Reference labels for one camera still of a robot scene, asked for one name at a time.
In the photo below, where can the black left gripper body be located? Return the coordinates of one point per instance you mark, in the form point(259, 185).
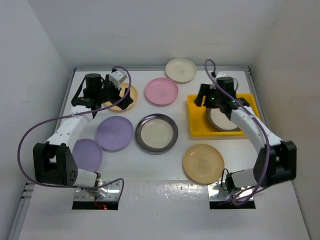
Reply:
point(109, 93)

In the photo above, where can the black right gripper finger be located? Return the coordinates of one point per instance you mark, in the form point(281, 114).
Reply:
point(203, 91)
point(242, 103)

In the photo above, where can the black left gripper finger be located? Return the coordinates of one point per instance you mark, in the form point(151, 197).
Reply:
point(126, 100)
point(94, 112)

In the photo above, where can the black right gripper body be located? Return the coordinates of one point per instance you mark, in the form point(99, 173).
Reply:
point(213, 98)

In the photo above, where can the metal rimmed plate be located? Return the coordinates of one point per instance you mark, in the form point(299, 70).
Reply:
point(220, 121)
point(156, 133)

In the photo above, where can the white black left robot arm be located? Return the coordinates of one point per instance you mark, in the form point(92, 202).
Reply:
point(53, 161)

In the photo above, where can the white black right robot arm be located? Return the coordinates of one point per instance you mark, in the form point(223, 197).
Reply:
point(276, 159)

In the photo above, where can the yellow plastic bin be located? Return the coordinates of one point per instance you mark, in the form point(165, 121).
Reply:
point(199, 125)

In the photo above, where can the orange plate near bin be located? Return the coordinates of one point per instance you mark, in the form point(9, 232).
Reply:
point(203, 164)

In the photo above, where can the orange plate far left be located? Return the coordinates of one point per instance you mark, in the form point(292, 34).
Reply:
point(133, 95)

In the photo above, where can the purple plate centre left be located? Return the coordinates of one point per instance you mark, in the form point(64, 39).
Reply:
point(114, 133)

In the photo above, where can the purple plate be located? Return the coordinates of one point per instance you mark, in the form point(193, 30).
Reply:
point(114, 133)
point(87, 154)

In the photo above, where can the cream white plate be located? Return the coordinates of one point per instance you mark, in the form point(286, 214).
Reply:
point(181, 70)

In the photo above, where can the pink plate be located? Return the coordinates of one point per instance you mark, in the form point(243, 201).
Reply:
point(161, 91)

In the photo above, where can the purple plate near left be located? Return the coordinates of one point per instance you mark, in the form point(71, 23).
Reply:
point(87, 154)

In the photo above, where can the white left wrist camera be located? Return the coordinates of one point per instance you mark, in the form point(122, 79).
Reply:
point(117, 77)

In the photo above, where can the aluminium table frame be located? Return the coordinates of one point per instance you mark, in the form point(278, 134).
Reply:
point(158, 201)

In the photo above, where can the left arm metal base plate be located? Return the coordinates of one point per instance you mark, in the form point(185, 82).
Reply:
point(108, 193)

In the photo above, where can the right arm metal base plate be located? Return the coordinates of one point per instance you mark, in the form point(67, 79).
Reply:
point(217, 192)

